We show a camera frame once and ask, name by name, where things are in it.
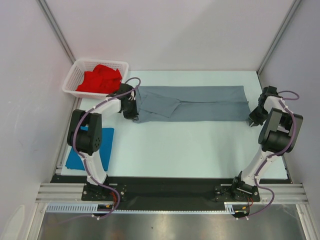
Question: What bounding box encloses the grey t shirt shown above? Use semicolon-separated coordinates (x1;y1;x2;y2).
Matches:
135;86;251;123

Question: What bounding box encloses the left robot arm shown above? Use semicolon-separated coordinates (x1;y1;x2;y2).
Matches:
67;83;138;201

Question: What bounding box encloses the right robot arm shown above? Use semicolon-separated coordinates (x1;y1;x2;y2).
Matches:
229;86;304;202

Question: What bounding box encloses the red t shirt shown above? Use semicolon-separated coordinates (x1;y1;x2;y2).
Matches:
76;64;123;94

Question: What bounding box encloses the white plastic basket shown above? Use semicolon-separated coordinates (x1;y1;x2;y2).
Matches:
62;58;129;100

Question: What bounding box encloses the folded blue t shirt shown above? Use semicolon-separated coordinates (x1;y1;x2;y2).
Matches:
65;128;115;171

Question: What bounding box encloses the aluminium front rail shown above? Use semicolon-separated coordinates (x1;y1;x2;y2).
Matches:
35;183;309;205

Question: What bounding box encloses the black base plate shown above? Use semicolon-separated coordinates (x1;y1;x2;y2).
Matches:
50;175;289;212

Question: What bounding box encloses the white slotted cable duct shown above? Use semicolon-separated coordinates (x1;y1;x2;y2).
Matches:
46;201;253;215

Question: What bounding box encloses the right aluminium corner post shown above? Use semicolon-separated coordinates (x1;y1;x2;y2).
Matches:
256;0;303;77

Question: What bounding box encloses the aluminium corner post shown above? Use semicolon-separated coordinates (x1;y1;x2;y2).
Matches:
256;0;303;77
36;0;76;65

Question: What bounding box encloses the left aluminium corner post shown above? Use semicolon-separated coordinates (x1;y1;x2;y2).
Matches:
36;0;76;65

